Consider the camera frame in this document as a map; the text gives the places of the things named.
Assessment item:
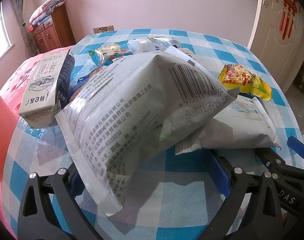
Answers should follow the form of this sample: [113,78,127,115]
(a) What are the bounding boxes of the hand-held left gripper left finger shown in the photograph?
[17,166,104,240]

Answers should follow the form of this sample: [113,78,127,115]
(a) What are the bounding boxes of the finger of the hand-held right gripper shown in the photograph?
[287,135,304,164]
[263,151,304,180]

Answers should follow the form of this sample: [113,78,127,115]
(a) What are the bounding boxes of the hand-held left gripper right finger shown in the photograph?
[204,150,283,240]

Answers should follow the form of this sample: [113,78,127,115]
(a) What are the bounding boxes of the small white plastic packet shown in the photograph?
[174,97,282,155]

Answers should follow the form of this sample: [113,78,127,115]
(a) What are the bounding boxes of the yellow snack packet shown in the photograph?
[218,64,273,101]

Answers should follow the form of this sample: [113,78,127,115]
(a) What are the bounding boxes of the large white printed packet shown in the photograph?
[55,47,240,217]

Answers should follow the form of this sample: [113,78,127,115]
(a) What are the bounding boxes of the blue orange tissue packet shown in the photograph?
[68,66,107,103]

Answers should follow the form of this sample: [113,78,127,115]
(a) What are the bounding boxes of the white milk carton box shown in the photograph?
[19,49,75,127]

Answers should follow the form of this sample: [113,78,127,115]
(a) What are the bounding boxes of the blue cartoon snack packet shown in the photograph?
[89,43,132,67]

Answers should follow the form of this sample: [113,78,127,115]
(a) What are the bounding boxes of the clear white plastic bag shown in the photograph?
[127,37,181,54]

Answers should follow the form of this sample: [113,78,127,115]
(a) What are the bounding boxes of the cream door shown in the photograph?
[247,0,304,85]

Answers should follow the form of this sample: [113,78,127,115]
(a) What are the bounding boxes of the pink bed blanket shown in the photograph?
[0,45,76,240]

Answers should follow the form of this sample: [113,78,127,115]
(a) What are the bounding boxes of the blue checked plastic tablecloth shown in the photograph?
[17,28,303,240]

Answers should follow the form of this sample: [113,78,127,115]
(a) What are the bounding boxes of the red door decoration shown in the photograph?
[279,0,302,40]

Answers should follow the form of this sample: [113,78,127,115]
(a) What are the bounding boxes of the brown wooden cabinet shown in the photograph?
[32,4,76,54]

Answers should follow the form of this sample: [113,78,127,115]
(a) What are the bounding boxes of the grey curtain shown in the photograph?
[11,0,36,55]

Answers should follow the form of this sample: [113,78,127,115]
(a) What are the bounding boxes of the folded pink quilts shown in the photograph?
[29,0,66,26]

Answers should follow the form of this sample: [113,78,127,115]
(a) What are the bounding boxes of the beige wall sockets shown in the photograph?
[93,25,114,33]

